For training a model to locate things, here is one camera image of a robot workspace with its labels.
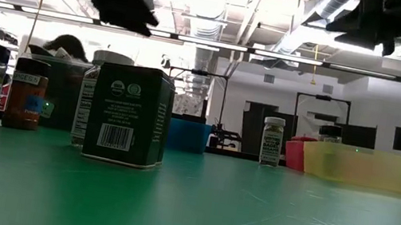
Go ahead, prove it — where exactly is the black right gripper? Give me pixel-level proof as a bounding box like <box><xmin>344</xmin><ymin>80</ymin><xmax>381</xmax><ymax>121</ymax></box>
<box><xmin>322</xmin><ymin>0</ymin><xmax>401</xmax><ymax>55</ymax></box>

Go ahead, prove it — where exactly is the black-lid spice jar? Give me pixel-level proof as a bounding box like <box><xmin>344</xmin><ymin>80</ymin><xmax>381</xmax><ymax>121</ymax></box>
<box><xmin>316</xmin><ymin>123</ymin><xmax>345</xmax><ymax>146</ymax></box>

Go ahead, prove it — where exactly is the dark green pepper tin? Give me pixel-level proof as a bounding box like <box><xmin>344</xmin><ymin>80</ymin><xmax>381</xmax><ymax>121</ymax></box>
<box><xmin>79</xmin><ymin>58</ymin><xmax>179</xmax><ymax>173</ymax></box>

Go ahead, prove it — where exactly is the white-lid seasoning jar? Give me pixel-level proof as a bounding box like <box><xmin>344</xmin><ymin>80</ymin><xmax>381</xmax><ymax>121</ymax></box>
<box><xmin>257</xmin><ymin>115</ymin><xmax>288</xmax><ymax>168</ymax></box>
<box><xmin>69</xmin><ymin>46</ymin><xmax>137</xmax><ymax>154</ymax></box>

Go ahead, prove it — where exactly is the black-lid jar orange powder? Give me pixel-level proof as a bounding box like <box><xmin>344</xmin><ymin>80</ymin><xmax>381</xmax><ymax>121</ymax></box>
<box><xmin>0</xmin><ymin>54</ymin><xmax>53</xmax><ymax>133</ymax></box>

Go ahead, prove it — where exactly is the overhead rig crossbar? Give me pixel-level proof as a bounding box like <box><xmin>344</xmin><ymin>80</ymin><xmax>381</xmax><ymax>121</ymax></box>
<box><xmin>0</xmin><ymin>0</ymin><xmax>401</xmax><ymax>85</ymax></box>

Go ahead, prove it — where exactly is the person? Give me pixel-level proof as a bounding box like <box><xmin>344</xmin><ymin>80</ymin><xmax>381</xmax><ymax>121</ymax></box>
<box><xmin>40</xmin><ymin>30</ymin><xmax>92</xmax><ymax>64</ymax></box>

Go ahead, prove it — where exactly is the clear plastic storage box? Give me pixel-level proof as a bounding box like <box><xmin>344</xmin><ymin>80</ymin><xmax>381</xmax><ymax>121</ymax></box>
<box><xmin>15</xmin><ymin>42</ymin><xmax>100</xmax><ymax>135</ymax></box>

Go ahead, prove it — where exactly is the white tag with green light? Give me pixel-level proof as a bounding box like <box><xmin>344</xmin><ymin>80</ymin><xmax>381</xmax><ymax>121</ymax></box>
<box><xmin>39</xmin><ymin>99</ymin><xmax>56</xmax><ymax>120</ymax></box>

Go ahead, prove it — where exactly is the red plastic bin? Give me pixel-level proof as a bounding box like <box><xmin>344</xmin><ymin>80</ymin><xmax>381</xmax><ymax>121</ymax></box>
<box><xmin>281</xmin><ymin>133</ymin><xmax>319</xmax><ymax>174</ymax></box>

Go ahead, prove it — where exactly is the translucent yellow plastic bin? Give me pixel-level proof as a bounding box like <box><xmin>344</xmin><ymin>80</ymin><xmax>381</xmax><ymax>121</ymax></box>
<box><xmin>298</xmin><ymin>138</ymin><xmax>401</xmax><ymax>194</ymax></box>

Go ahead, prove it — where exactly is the dark cabinet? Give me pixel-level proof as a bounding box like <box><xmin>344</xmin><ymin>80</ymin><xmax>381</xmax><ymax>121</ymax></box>
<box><xmin>236</xmin><ymin>101</ymin><xmax>300</xmax><ymax>161</ymax></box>

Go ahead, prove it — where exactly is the blue plastic bin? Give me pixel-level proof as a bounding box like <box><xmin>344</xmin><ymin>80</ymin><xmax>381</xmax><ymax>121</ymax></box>
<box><xmin>165</xmin><ymin>116</ymin><xmax>214</xmax><ymax>156</ymax></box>

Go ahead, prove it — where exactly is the black background device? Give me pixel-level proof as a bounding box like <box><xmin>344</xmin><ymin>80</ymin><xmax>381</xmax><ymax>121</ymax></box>
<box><xmin>207</xmin><ymin>121</ymin><xmax>246</xmax><ymax>154</ymax></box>

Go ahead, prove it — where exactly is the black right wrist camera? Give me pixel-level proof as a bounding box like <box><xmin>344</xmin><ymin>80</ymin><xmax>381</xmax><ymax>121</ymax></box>
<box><xmin>379</xmin><ymin>36</ymin><xmax>398</xmax><ymax>59</ymax></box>

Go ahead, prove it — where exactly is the black camera gantry frame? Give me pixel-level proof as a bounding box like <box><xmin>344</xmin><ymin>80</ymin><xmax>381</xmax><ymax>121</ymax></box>
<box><xmin>160</xmin><ymin>65</ymin><xmax>231</xmax><ymax>132</ymax></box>
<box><xmin>289</xmin><ymin>90</ymin><xmax>352</xmax><ymax>147</ymax></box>

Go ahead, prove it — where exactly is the black aluminium table frame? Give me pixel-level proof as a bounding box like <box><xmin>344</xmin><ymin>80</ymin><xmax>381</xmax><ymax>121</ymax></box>
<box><xmin>0</xmin><ymin>109</ymin><xmax>401</xmax><ymax>195</ymax></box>

